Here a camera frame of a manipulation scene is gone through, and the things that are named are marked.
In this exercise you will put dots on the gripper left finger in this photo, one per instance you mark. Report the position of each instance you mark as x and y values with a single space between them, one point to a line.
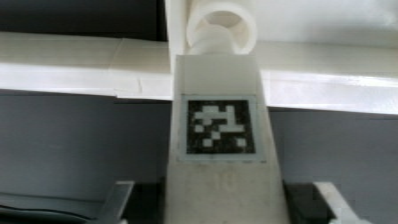
133 204

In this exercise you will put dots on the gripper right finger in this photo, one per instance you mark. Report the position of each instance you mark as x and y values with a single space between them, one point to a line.
316 204

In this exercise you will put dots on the white square tabletop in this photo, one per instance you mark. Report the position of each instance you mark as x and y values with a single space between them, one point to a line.
344 22

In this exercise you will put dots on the white front fence bar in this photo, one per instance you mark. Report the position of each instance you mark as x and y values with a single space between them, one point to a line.
321 77

